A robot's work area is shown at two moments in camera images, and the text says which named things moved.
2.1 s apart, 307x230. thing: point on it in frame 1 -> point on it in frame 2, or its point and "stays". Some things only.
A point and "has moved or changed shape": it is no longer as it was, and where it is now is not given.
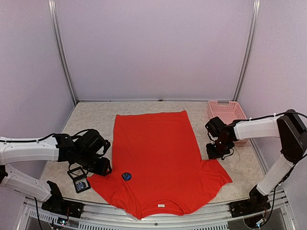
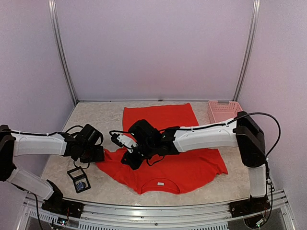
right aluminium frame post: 256,12 stays
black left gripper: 101,170 -> 100,155
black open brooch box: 79,178 stays
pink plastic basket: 228,112 stays
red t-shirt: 157,170 has moved or changed shape
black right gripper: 212,155 -> 135,163
